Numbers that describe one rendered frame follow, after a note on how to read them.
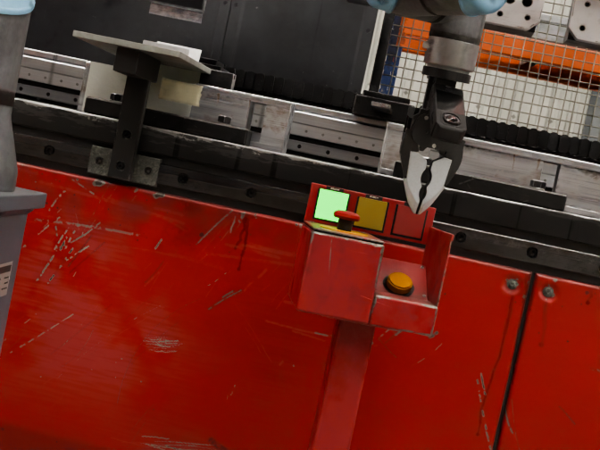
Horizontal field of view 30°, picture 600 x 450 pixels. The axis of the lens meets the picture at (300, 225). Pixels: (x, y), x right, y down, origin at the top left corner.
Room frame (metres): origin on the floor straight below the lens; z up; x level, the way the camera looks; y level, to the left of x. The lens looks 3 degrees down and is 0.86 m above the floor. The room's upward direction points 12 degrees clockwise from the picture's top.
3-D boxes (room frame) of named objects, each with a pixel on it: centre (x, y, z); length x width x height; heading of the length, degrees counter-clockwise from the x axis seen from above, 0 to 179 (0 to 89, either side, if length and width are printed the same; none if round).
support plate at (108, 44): (1.94, 0.32, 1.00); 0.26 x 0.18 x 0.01; 174
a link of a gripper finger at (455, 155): (1.63, -0.19, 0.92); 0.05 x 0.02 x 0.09; 96
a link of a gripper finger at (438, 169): (1.66, -0.18, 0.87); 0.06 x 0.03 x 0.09; 6
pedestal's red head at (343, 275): (1.66, -0.11, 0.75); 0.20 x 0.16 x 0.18; 96
